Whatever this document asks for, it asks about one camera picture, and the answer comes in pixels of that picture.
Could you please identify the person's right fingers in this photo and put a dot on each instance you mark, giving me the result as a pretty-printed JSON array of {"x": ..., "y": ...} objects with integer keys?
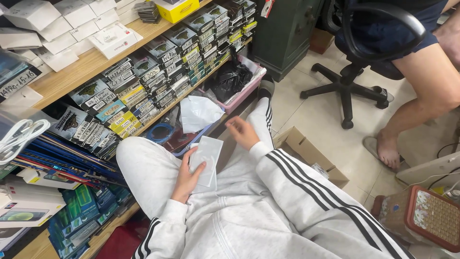
[{"x": 234, "y": 125}]

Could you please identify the row of labelled protector boxes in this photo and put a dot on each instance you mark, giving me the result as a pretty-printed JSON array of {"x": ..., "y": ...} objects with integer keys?
[{"x": 151, "y": 72}]

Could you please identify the white box with yellow mark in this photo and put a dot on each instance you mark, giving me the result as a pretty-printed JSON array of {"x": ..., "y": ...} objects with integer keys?
[{"x": 46, "y": 178}]

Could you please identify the white phone box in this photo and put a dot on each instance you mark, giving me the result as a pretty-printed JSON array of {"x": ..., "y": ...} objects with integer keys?
[{"x": 28, "y": 212}]

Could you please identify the white flat board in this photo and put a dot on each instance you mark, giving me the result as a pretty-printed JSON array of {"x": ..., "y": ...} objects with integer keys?
[{"x": 431, "y": 169}]

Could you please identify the person's black slide sandal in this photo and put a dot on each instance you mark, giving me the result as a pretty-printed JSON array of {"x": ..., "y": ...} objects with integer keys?
[{"x": 266, "y": 86}]

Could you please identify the stack of blue flat packets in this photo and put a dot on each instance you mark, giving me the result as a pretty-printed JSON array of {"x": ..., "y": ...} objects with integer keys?
[{"x": 72, "y": 158}]

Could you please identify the crumpled white plastic sheet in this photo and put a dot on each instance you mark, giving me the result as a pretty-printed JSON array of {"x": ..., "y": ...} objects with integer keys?
[{"x": 197, "y": 113}]

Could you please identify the black plastic bag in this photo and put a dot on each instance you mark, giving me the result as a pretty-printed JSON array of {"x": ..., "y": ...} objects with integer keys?
[{"x": 230, "y": 81}]

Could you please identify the white screen protector packet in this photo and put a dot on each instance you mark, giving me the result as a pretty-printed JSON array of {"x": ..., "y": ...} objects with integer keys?
[{"x": 208, "y": 158}]

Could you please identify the person's right hand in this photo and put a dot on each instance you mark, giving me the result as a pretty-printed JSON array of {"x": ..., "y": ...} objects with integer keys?
[{"x": 246, "y": 136}]

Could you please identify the stack of dark slim packets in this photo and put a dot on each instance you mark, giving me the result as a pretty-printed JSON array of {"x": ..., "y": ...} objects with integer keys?
[{"x": 147, "y": 12}]

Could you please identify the red and white packet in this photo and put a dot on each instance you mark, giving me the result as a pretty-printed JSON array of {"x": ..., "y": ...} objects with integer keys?
[{"x": 267, "y": 8}]

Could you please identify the pink plastic basket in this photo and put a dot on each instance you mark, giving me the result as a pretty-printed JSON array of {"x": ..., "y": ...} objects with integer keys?
[{"x": 244, "y": 94}]

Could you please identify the wooden shelf unit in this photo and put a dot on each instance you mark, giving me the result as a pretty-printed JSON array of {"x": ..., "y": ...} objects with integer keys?
[{"x": 86, "y": 64}]

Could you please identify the dark red packet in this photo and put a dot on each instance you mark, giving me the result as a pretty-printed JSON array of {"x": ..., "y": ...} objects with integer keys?
[{"x": 178, "y": 141}]

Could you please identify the black office chair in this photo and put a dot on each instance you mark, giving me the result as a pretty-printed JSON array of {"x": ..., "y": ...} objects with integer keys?
[{"x": 350, "y": 84}]

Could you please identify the pile of white boxes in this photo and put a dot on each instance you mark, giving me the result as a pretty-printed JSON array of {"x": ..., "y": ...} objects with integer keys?
[{"x": 64, "y": 28}]

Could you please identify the person's left hand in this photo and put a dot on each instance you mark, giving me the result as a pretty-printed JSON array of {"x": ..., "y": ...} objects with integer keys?
[{"x": 183, "y": 180}]

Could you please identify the stack of green blue packets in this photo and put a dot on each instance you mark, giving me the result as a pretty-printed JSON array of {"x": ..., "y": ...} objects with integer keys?
[{"x": 82, "y": 212}]

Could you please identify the person's left leg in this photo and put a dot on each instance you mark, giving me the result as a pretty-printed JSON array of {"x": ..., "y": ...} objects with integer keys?
[{"x": 147, "y": 172}]

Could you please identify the person's right leg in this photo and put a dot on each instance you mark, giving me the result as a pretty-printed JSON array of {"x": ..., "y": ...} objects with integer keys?
[{"x": 260, "y": 118}]

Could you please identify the brown woven stool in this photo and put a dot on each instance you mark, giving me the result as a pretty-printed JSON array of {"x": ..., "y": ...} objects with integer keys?
[{"x": 424, "y": 216}]

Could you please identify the small brown carton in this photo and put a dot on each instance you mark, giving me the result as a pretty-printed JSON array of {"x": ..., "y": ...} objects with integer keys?
[{"x": 321, "y": 40}]

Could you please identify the open brown cardboard box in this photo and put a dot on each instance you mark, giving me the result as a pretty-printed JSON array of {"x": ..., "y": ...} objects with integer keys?
[{"x": 305, "y": 147}]

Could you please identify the translucent white packet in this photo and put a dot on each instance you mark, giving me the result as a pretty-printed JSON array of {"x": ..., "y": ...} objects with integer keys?
[{"x": 209, "y": 189}]

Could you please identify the dark green cabinet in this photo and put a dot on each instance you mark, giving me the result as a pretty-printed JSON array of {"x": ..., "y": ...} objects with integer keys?
[{"x": 284, "y": 32}]

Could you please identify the red bag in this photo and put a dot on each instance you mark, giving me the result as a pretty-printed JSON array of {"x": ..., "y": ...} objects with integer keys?
[{"x": 120, "y": 241}]

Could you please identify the grey slipper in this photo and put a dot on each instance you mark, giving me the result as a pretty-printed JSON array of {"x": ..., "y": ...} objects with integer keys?
[{"x": 370, "y": 145}]

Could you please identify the person's leg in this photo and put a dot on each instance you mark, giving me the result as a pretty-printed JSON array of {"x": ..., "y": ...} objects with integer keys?
[
  {"x": 260, "y": 118},
  {"x": 147, "y": 172}
]

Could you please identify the clear bag with label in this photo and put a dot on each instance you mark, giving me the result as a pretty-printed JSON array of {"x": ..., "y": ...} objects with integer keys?
[{"x": 16, "y": 77}]

